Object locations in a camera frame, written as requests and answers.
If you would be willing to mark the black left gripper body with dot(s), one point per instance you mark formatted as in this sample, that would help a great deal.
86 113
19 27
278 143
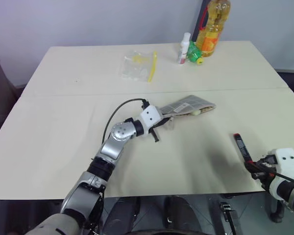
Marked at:
158 125

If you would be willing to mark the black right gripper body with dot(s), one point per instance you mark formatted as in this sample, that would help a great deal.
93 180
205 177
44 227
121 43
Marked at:
268 162

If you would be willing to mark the red and black marker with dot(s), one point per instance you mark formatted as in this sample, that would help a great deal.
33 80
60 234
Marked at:
242 148

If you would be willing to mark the grey grid pouch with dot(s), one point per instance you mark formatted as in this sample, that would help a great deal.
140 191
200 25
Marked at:
186 105

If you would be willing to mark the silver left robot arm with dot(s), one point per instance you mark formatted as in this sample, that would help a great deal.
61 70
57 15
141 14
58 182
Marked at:
111 149

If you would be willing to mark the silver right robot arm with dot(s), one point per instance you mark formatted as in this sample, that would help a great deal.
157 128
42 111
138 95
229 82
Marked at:
292 195

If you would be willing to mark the clear yellow-zip plastic bag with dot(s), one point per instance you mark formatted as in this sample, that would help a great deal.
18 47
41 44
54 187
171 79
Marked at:
137 66

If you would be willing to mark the black metal stand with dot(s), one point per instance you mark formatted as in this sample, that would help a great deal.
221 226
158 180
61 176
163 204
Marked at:
226 215

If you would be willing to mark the green plastic bottle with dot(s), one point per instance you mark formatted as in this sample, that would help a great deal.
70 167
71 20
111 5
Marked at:
194 53

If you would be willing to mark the small white bottle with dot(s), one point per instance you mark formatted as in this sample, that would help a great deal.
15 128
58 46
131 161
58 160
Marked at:
183 49

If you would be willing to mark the dark furniture edge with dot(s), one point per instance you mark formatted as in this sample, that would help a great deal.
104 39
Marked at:
292 83

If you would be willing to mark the large cooking oil bottle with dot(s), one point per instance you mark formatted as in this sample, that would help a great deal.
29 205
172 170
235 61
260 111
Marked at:
212 27

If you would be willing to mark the dark chair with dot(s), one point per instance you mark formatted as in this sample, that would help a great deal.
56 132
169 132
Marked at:
0 88

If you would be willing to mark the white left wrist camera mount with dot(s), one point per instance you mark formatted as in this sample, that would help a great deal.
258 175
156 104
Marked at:
150 116

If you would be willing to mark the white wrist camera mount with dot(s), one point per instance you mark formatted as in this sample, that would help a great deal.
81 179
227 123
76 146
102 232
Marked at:
285 160
150 116

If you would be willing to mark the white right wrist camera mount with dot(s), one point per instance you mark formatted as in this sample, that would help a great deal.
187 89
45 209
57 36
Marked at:
285 160

